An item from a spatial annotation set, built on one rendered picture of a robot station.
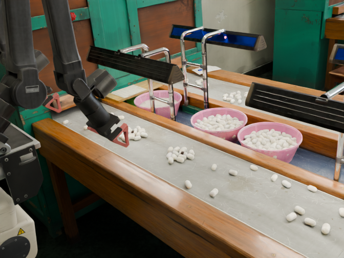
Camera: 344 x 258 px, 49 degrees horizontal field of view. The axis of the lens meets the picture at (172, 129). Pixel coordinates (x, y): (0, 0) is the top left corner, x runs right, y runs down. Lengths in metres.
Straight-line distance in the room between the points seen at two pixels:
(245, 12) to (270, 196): 3.28
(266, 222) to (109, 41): 1.41
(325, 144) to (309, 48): 2.57
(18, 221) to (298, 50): 3.50
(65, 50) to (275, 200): 0.81
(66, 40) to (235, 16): 3.39
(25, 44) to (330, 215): 0.99
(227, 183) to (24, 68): 0.80
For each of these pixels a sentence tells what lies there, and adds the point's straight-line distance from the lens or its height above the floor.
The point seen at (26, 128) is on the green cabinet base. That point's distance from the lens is 2.06.
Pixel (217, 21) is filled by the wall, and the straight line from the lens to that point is 4.06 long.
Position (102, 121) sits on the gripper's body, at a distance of 1.10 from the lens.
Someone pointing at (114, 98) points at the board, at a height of 0.78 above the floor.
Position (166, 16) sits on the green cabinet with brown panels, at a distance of 2.48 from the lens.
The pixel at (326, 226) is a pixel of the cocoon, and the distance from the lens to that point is 1.21.
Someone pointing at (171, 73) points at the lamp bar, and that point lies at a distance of 1.46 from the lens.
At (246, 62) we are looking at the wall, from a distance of 4.56.
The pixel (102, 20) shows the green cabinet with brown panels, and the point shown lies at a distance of 2.18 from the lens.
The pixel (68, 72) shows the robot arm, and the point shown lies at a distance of 1.01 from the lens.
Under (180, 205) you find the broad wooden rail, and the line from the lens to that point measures 1.25.
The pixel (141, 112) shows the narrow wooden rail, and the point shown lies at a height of 0.76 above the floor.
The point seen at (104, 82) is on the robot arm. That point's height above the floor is 1.20.
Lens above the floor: 1.52
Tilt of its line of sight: 26 degrees down
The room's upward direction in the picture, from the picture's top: 5 degrees counter-clockwise
